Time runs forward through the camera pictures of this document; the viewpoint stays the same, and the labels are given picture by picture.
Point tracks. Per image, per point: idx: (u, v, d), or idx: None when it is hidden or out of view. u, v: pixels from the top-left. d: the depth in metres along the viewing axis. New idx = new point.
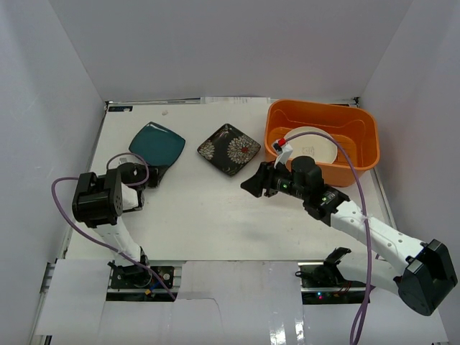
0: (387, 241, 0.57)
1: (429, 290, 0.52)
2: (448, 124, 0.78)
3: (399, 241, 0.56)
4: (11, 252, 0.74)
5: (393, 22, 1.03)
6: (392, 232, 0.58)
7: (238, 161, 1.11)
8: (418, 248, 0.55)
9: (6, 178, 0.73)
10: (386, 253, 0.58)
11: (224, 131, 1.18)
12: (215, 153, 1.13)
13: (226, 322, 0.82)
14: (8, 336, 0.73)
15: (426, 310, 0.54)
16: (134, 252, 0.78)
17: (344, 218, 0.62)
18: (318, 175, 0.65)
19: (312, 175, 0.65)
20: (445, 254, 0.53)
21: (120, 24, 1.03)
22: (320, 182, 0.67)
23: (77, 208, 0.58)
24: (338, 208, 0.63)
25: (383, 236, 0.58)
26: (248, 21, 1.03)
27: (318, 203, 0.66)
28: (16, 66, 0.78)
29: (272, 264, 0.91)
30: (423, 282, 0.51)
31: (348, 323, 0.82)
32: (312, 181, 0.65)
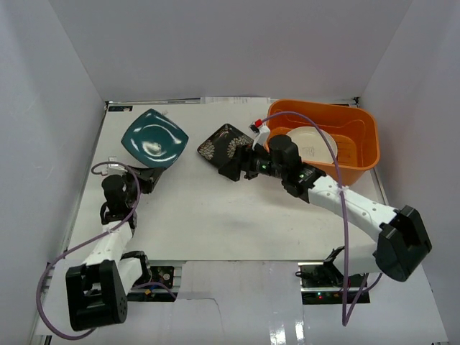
0: (361, 210, 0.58)
1: (403, 254, 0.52)
2: (448, 124, 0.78)
3: (374, 209, 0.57)
4: (11, 253, 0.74)
5: (393, 22, 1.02)
6: (366, 201, 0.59)
7: None
8: (391, 213, 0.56)
9: (6, 178, 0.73)
10: (361, 222, 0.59)
11: (224, 131, 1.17)
12: (215, 153, 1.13)
13: (226, 323, 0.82)
14: (8, 336, 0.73)
15: (402, 276, 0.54)
16: (137, 271, 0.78)
17: (320, 192, 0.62)
18: (295, 153, 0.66)
19: (288, 153, 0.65)
20: (417, 218, 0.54)
21: (120, 24, 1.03)
22: (298, 159, 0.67)
23: (76, 320, 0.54)
24: (314, 184, 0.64)
25: (358, 205, 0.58)
26: (248, 21, 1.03)
27: (295, 181, 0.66)
28: (16, 66, 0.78)
29: (271, 264, 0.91)
30: (397, 246, 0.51)
31: (348, 323, 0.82)
32: (289, 159, 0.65)
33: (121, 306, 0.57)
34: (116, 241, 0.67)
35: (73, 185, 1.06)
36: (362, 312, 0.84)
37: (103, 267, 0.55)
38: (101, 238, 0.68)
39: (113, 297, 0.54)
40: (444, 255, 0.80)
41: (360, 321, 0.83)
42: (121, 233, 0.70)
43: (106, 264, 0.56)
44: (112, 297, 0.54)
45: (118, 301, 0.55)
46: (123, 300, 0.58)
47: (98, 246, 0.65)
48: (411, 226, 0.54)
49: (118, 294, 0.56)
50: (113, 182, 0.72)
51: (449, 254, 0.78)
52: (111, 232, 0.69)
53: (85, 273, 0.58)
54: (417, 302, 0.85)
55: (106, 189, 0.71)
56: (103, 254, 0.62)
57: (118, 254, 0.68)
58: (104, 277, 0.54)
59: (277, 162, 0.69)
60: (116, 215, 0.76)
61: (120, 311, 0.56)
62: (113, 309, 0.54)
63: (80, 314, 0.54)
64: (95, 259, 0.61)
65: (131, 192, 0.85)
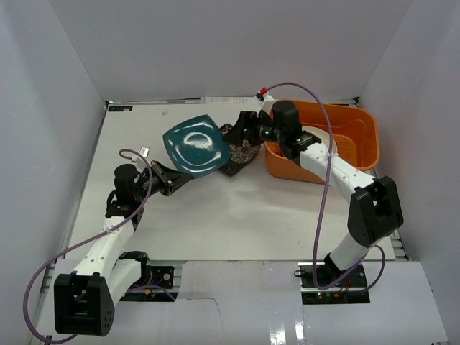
0: (343, 175, 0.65)
1: (372, 219, 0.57)
2: (448, 124, 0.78)
3: (354, 175, 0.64)
4: (11, 253, 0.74)
5: (393, 22, 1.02)
6: (350, 169, 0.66)
7: (238, 160, 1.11)
8: (368, 180, 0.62)
9: (6, 178, 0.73)
10: (341, 186, 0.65)
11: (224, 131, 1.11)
12: None
13: (226, 323, 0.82)
14: (8, 336, 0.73)
15: (367, 241, 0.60)
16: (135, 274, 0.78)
17: (311, 156, 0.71)
18: (294, 117, 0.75)
19: (288, 116, 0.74)
20: (393, 188, 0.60)
21: (120, 24, 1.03)
22: (297, 125, 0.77)
23: (60, 325, 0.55)
24: (307, 148, 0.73)
25: (341, 170, 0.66)
26: (248, 21, 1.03)
27: (291, 144, 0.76)
28: (16, 66, 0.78)
29: (271, 263, 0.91)
30: (367, 208, 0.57)
31: (348, 323, 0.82)
32: (288, 121, 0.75)
33: (107, 320, 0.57)
34: (113, 246, 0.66)
35: (73, 185, 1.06)
36: (362, 312, 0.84)
37: (93, 284, 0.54)
38: (99, 238, 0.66)
39: (99, 315, 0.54)
40: (445, 255, 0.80)
41: (360, 321, 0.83)
42: (119, 234, 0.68)
43: (96, 279, 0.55)
44: (97, 315, 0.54)
45: (102, 318, 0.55)
46: (110, 312, 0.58)
47: (94, 249, 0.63)
48: (385, 196, 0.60)
49: (106, 309, 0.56)
50: (126, 171, 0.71)
51: (450, 255, 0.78)
52: (109, 233, 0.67)
53: (75, 282, 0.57)
54: (417, 302, 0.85)
55: (117, 177, 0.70)
56: (95, 263, 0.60)
57: (114, 258, 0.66)
58: (93, 295, 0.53)
59: (279, 125, 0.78)
60: (122, 208, 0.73)
61: (104, 325, 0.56)
62: (96, 329, 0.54)
63: (65, 320, 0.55)
64: (88, 268, 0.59)
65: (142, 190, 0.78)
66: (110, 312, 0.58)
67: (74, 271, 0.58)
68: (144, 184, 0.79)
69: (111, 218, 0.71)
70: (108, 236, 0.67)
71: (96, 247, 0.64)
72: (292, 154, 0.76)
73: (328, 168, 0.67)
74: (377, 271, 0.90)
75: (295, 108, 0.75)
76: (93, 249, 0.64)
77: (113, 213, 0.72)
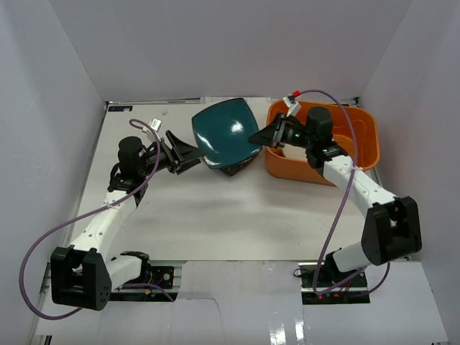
0: (364, 189, 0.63)
1: (385, 237, 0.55)
2: (448, 124, 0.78)
3: (375, 190, 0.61)
4: (11, 252, 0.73)
5: (393, 22, 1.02)
6: (372, 183, 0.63)
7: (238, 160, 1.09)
8: (389, 198, 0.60)
9: (6, 177, 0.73)
10: (359, 199, 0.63)
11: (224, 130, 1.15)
12: None
13: (226, 323, 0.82)
14: (8, 337, 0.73)
15: (378, 260, 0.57)
16: (134, 270, 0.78)
17: (334, 167, 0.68)
18: (327, 127, 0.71)
19: (322, 125, 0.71)
20: (414, 210, 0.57)
21: (120, 24, 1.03)
22: (328, 135, 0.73)
23: (57, 295, 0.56)
24: (331, 159, 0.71)
25: (361, 184, 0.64)
26: (248, 21, 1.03)
27: (318, 154, 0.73)
28: (17, 67, 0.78)
29: (271, 263, 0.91)
30: (380, 225, 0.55)
31: (348, 323, 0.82)
32: (320, 130, 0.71)
33: (103, 295, 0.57)
34: (111, 221, 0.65)
35: (73, 185, 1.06)
36: (363, 312, 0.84)
37: (88, 259, 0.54)
38: (99, 212, 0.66)
39: (93, 290, 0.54)
40: (445, 256, 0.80)
41: (360, 322, 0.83)
42: (120, 210, 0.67)
43: (93, 256, 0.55)
44: (91, 289, 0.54)
45: (97, 292, 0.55)
46: (107, 288, 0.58)
47: (93, 223, 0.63)
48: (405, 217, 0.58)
49: (102, 284, 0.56)
50: (130, 144, 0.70)
51: (451, 255, 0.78)
52: (110, 207, 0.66)
53: (72, 256, 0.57)
54: (417, 302, 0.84)
55: (121, 149, 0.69)
56: (93, 238, 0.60)
57: (113, 233, 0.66)
58: (87, 269, 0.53)
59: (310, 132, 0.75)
60: (126, 182, 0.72)
61: (100, 300, 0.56)
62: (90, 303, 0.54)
63: (62, 292, 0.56)
64: (85, 243, 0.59)
65: (146, 164, 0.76)
66: (106, 289, 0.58)
67: (71, 246, 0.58)
68: (150, 159, 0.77)
69: (112, 192, 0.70)
70: (108, 210, 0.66)
71: (95, 221, 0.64)
72: (317, 164, 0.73)
73: (347, 181, 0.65)
74: (382, 274, 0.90)
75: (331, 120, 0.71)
76: (93, 223, 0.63)
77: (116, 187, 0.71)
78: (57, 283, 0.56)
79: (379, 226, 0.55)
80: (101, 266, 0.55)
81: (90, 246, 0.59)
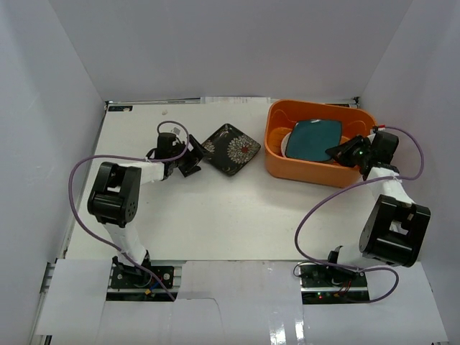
0: (388, 188, 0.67)
1: (382, 225, 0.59)
2: (449, 125, 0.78)
3: (399, 194, 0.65)
4: (10, 253, 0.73)
5: (393, 23, 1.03)
6: (399, 189, 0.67)
7: (238, 161, 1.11)
8: (406, 200, 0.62)
9: (5, 177, 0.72)
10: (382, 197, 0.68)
11: (224, 131, 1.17)
12: (215, 153, 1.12)
13: (226, 322, 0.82)
14: (8, 337, 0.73)
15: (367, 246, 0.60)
16: (138, 254, 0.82)
17: (376, 170, 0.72)
18: (388, 145, 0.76)
19: (383, 140, 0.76)
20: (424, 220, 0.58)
21: (120, 24, 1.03)
22: (389, 154, 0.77)
23: (90, 202, 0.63)
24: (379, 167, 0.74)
25: (390, 185, 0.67)
26: (248, 21, 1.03)
27: (371, 162, 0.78)
28: (16, 67, 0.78)
29: (271, 263, 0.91)
30: (382, 214, 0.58)
31: (348, 323, 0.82)
32: (380, 144, 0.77)
33: (130, 209, 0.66)
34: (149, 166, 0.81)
35: (73, 185, 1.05)
36: (363, 312, 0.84)
37: (131, 171, 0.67)
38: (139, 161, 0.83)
39: (128, 193, 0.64)
40: (444, 256, 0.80)
41: (360, 321, 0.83)
42: (155, 166, 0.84)
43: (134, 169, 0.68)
44: (126, 192, 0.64)
45: (129, 201, 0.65)
46: (133, 207, 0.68)
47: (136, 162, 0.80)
48: (414, 224, 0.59)
49: (131, 200, 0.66)
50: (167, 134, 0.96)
51: (450, 255, 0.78)
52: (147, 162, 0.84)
53: (115, 170, 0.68)
54: (418, 302, 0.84)
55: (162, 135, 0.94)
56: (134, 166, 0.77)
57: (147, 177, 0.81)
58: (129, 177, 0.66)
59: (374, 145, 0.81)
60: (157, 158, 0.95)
61: (127, 212, 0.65)
62: (121, 205, 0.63)
63: (97, 198, 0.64)
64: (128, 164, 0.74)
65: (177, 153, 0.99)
66: (131, 210, 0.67)
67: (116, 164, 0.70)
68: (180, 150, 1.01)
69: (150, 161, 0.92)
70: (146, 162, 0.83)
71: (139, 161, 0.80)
72: (368, 171, 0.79)
73: (379, 177, 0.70)
74: (389, 286, 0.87)
75: (395, 141, 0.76)
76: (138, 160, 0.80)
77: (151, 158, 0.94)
78: (97, 190, 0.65)
79: (381, 213, 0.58)
80: (136, 182, 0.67)
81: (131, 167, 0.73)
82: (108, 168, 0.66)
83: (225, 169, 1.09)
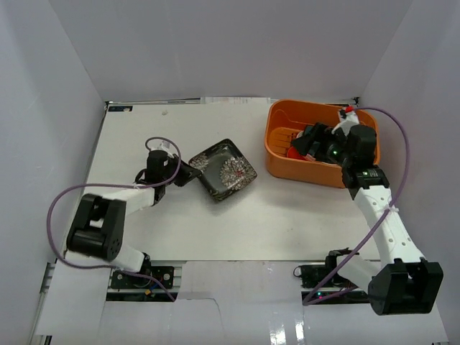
0: (389, 237, 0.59)
1: (394, 295, 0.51)
2: (450, 125, 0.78)
3: (402, 244, 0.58)
4: (10, 254, 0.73)
5: (393, 23, 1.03)
6: (402, 233, 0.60)
7: (231, 185, 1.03)
8: (414, 259, 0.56)
9: (6, 178, 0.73)
10: (382, 245, 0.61)
11: (222, 149, 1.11)
12: (207, 169, 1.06)
13: (226, 322, 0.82)
14: (8, 338, 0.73)
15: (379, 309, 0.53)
16: (135, 262, 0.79)
17: (368, 198, 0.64)
18: (369, 146, 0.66)
19: (362, 144, 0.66)
20: (438, 282, 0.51)
21: (120, 24, 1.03)
22: (371, 154, 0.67)
23: (70, 240, 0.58)
24: (370, 187, 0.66)
25: (391, 232, 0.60)
26: (248, 21, 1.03)
27: (354, 174, 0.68)
28: (16, 67, 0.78)
29: (271, 263, 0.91)
30: (395, 284, 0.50)
31: (348, 324, 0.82)
32: (360, 149, 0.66)
33: (113, 246, 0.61)
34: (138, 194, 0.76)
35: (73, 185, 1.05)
36: (363, 313, 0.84)
37: (115, 205, 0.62)
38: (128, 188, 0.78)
39: (111, 228, 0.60)
40: (444, 256, 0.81)
41: (360, 321, 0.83)
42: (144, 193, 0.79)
43: (118, 204, 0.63)
44: (111, 227, 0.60)
45: (112, 238, 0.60)
46: (116, 244, 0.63)
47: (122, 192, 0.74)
48: (425, 282, 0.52)
49: (115, 236, 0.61)
50: (160, 154, 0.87)
51: (450, 255, 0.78)
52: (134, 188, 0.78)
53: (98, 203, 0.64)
54: None
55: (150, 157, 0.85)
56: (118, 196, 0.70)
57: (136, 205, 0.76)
58: (112, 212, 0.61)
59: (350, 148, 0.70)
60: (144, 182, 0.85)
61: (110, 249, 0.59)
62: (104, 240, 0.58)
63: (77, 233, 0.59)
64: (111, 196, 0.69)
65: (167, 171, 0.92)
66: (116, 246, 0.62)
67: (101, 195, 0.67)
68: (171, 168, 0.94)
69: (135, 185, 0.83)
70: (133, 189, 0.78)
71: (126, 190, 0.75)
72: (351, 183, 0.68)
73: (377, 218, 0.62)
74: None
75: (374, 140, 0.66)
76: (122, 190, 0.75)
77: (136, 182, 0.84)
78: (76, 226, 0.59)
79: (392, 285, 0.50)
80: (121, 216, 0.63)
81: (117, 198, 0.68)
82: (90, 201, 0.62)
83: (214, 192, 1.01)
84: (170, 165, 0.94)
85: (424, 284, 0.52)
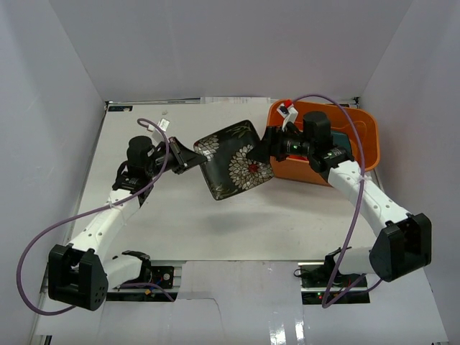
0: (374, 204, 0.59)
1: (399, 259, 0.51)
2: (449, 124, 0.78)
3: (387, 206, 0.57)
4: (11, 253, 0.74)
5: (393, 23, 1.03)
6: (383, 198, 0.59)
7: (238, 181, 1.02)
8: (401, 216, 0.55)
9: (6, 177, 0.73)
10: (371, 217, 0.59)
11: (241, 129, 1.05)
12: (216, 154, 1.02)
13: (226, 323, 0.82)
14: (8, 337, 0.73)
15: (387, 279, 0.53)
16: (133, 272, 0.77)
17: (341, 175, 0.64)
18: (325, 129, 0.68)
19: (318, 128, 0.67)
20: (428, 229, 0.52)
21: (120, 24, 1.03)
22: (328, 136, 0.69)
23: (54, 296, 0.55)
24: (338, 165, 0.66)
25: (373, 199, 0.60)
26: (247, 21, 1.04)
27: (320, 157, 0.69)
28: (17, 67, 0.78)
29: (271, 263, 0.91)
30: (397, 249, 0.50)
31: (348, 324, 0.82)
32: (318, 133, 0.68)
33: (98, 295, 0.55)
34: (113, 221, 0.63)
35: (73, 185, 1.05)
36: (363, 312, 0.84)
37: (85, 261, 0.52)
38: (103, 212, 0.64)
39: (90, 288, 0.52)
40: (444, 256, 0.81)
41: (360, 321, 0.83)
42: (122, 210, 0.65)
43: (89, 256, 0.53)
44: (88, 289, 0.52)
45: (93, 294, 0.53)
46: (103, 285, 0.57)
47: (94, 222, 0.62)
48: (419, 233, 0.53)
49: (97, 285, 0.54)
50: (140, 143, 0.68)
51: (450, 254, 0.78)
52: (113, 207, 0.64)
53: (71, 254, 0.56)
54: (417, 304, 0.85)
55: (130, 149, 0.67)
56: (93, 238, 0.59)
57: (115, 232, 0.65)
58: (83, 271, 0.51)
59: (308, 135, 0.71)
60: (131, 181, 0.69)
61: (95, 299, 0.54)
62: (85, 299, 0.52)
63: (59, 290, 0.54)
64: (83, 242, 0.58)
65: (154, 165, 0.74)
66: (103, 290, 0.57)
67: (70, 244, 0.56)
68: (157, 159, 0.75)
69: (117, 192, 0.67)
70: (110, 210, 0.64)
71: (96, 221, 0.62)
72: (321, 168, 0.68)
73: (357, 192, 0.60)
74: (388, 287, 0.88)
75: (328, 121, 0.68)
76: (93, 223, 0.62)
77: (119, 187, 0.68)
78: (54, 282, 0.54)
79: (394, 251, 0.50)
80: (98, 266, 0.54)
81: (89, 246, 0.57)
82: (59, 257, 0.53)
83: (218, 189, 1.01)
84: (155, 156, 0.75)
85: (418, 236, 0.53)
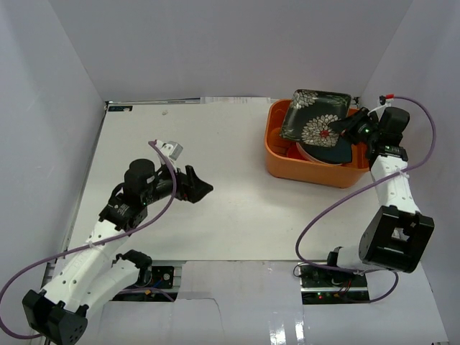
0: (392, 190, 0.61)
1: (381, 237, 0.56)
2: (450, 125, 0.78)
3: (402, 198, 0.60)
4: (11, 253, 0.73)
5: (393, 24, 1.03)
6: (405, 192, 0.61)
7: (305, 135, 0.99)
8: (410, 210, 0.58)
9: (6, 177, 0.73)
10: (384, 199, 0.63)
11: (339, 100, 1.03)
12: (305, 106, 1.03)
13: (226, 323, 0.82)
14: (8, 338, 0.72)
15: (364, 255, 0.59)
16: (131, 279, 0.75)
17: (382, 162, 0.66)
18: (398, 126, 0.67)
19: (393, 120, 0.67)
20: (428, 233, 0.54)
21: (120, 24, 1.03)
22: (398, 134, 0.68)
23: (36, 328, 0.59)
24: (387, 156, 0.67)
25: (394, 187, 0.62)
26: (248, 21, 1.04)
27: (378, 146, 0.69)
28: (17, 66, 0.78)
29: (271, 263, 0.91)
30: (382, 230, 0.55)
31: (349, 324, 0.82)
32: (389, 124, 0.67)
33: (73, 335, 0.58)
34: (92, 264, 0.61)
35: (73, 185, 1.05)
36: (363, 312, 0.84)
37: (54, 316, 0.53)
38: (80, 251, 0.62)
39: (60, 339, 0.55)
40: (445, 256, 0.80)
41: (360, 321, 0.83)
42: (102, 250, 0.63)
43: (57, 313, 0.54)
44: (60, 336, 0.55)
45: (67, 337, 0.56)
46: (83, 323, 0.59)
47: (71, 265, 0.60)
48: (415, 234, 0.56)
49: (70, 331, 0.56)
50: (141, 169, 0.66)
51: (451, 254, 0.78)
52: (93, 247, 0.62)
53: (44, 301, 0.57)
54: (417, 302, 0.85)
55: (129, 175, 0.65)
56: (66, 287, 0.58)
57: (98, 269, 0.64)
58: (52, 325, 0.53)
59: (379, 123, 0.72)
60: (120, 208, 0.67)
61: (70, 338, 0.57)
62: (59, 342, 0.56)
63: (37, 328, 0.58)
64: (57, 290, 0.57)
65: (154, 189, 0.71)
66: (81, 328, 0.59)
67: (42, 292, 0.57)
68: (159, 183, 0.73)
69: (103, 223, 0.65)
70: (89, 251, 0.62)
71: (75, 264, 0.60)
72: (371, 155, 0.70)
73: (384, 175, 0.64)
74: (389, 287, 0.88)
75: (406, 120, 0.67)
76: (70, 265, 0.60)
77: (106, 216, 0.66)
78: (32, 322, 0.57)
79: (380, 228, 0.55)
80: (70, 315, 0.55)
81: (60, 298, 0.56)
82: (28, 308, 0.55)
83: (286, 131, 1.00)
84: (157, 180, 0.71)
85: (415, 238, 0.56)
